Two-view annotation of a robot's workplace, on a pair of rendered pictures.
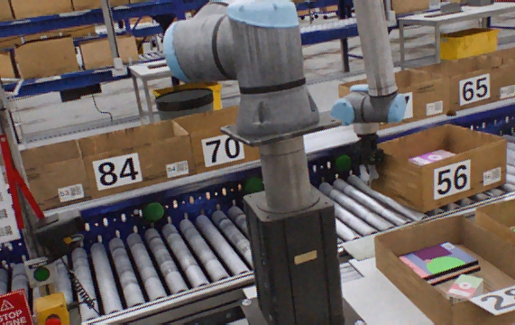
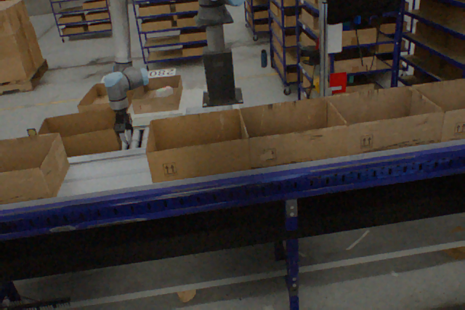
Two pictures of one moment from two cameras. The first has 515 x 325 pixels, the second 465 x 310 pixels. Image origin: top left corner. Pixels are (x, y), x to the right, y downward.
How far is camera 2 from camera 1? 378 cm
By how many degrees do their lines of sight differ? 131
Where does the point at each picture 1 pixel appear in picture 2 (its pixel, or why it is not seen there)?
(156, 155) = (269, 115)
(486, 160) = (66, 123)
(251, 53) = not seen: outside the picture
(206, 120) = (211, 152)
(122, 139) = (304, 139)
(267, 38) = not seen: outside the picture
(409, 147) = (77, 144)
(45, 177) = (354, 101)
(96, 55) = not seen: outside the picture
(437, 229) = (144, 103)
